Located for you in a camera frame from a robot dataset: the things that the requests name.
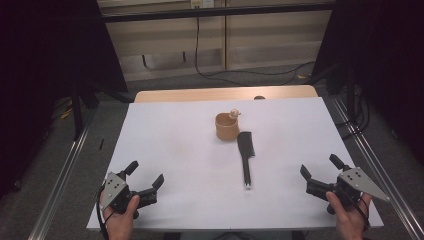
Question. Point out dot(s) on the small wooden figure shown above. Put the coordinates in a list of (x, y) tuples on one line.
[(235, 113)]

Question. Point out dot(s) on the wooden cup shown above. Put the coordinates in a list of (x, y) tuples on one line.
[(227, 131)]

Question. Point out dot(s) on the person's left hand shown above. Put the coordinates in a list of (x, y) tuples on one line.
[(120, 223)]

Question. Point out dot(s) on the white table cover sheet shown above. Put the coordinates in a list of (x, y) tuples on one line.
[(186, 160)]

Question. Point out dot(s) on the small black floor object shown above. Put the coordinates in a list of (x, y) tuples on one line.
[(101, 144)]

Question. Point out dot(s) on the black metal stand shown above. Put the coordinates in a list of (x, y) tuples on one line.
[(350, 90), (77, 106)]

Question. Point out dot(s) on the black horizontal bar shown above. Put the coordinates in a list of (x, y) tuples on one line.
[(216, 12)]

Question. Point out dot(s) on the small yellow floor scrap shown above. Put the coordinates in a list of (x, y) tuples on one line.
[(302, 76)]

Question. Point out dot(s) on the black comb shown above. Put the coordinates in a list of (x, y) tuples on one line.
[(245, 146)]

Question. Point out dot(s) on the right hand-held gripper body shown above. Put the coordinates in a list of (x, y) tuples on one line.
[(358, 180)]

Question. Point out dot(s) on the white wall socket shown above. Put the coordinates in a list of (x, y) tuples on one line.
[(202, 3)]

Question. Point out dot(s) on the yellow floor object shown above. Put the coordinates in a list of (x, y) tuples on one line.
[(66, 113)]

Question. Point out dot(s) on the black curtain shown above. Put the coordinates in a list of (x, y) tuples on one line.
[(50, 50), (383, 60)]

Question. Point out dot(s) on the small dark round object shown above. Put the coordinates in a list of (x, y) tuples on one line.
[(259, 97)]

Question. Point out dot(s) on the metal floor rail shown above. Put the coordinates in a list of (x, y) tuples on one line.
[(61, 180), (383, 173)]

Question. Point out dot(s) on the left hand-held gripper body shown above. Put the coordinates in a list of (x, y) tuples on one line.
[(115, 190)]

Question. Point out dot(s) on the person's right hand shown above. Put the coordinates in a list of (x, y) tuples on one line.
[(350, 223)]

